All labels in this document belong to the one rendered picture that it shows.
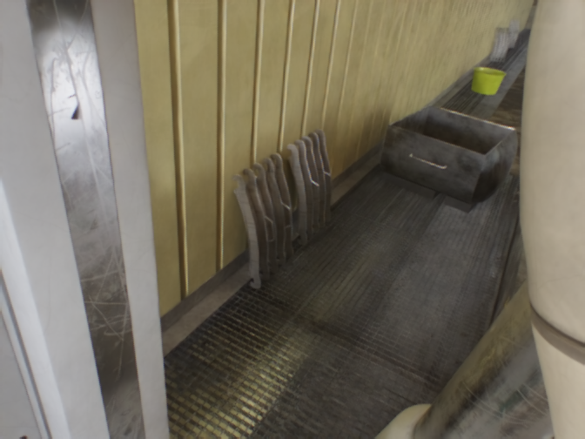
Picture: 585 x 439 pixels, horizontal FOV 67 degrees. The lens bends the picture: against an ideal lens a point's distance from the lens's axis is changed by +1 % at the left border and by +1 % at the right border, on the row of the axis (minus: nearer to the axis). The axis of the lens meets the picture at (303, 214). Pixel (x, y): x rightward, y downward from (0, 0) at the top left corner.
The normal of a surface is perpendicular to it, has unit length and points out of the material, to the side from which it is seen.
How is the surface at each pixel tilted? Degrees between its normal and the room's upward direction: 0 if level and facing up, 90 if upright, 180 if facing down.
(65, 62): 90
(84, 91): 90
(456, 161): 90
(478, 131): 88
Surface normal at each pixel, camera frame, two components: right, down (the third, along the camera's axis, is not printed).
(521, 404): -0.55, 0.44
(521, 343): -0.93, 0.05
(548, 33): -1.00, -0.06
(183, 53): 0.87, 0.33
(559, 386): -0.95, 0.30
